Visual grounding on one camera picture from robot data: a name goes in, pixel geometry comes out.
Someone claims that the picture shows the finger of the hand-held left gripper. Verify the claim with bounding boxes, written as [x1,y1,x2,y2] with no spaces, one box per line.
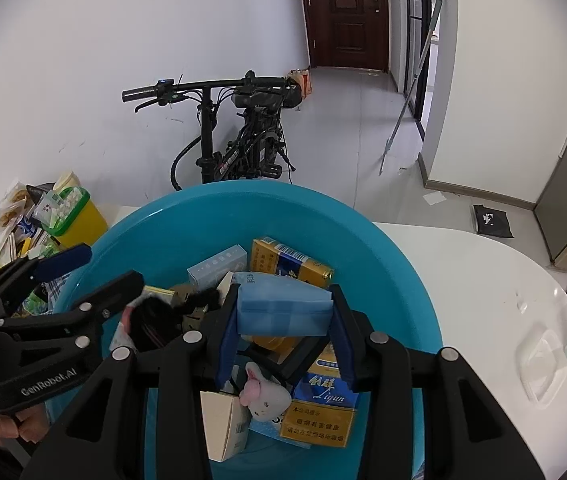
[0,270,145,358]
[0,242,93,312]

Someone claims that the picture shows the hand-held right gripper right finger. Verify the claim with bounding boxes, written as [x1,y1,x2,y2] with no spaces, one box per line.
[328,284,547,480]

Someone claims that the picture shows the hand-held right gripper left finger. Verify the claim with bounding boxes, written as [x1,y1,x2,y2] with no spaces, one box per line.
[20,284,241,480]

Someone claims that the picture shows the black fuzzy hair tie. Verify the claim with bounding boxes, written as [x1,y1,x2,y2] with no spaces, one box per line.
[122,285,224,351]

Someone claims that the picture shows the pink plush keyring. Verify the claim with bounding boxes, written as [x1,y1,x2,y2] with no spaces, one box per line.
[239,362,293,421]

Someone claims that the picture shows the sky blue tissue pack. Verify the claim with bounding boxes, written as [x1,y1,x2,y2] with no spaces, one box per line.
[236,272,334,337]

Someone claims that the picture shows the blue plastic basin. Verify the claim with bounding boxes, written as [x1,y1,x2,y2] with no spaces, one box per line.
[46,180,444,480]

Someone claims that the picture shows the white red cigarette pack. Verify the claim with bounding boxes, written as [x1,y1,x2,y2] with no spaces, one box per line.
[186,245,248,291]

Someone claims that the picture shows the white desktop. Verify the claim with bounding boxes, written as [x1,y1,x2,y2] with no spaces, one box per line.
[103,205,567,480]

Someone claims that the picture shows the yellow bin with green rim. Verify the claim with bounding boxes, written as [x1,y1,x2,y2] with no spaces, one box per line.
[48,186,109,251]

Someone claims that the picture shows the white pill blister packs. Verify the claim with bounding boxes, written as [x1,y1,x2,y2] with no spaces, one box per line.
[33,187,86,226]

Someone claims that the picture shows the blue yellow cigarette pack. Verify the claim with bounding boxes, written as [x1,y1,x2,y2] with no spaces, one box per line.
[280,345,359,448]

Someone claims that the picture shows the clear bag of nuts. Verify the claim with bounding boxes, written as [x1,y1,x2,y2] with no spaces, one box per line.
[0,182,31,236]

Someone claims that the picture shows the cream flat box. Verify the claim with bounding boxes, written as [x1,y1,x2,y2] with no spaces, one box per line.
[200,391,251,462]

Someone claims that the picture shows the yellow cigarette box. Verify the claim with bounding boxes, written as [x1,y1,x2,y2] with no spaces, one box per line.
[250,237,335,288]

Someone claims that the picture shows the black bag on floor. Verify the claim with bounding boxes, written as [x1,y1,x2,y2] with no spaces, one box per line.
[472,203,514,238]

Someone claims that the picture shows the clear plastic container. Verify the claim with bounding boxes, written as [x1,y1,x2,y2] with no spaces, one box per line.
[516,324,567,403]

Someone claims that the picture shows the black bicycle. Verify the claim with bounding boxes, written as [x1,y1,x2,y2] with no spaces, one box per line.
[122,71,307,192]

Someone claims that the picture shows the orange plastic bag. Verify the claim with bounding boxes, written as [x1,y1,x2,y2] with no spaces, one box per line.
[288,69,313,101]

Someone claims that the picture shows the mop pole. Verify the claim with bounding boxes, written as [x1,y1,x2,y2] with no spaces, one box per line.
[378,0,447,177]

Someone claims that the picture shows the black framed glass door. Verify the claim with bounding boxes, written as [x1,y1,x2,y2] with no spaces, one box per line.
[403,0,437,121]

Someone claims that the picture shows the brown entrance door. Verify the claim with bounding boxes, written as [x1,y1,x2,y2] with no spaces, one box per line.
[297,0,390,72]

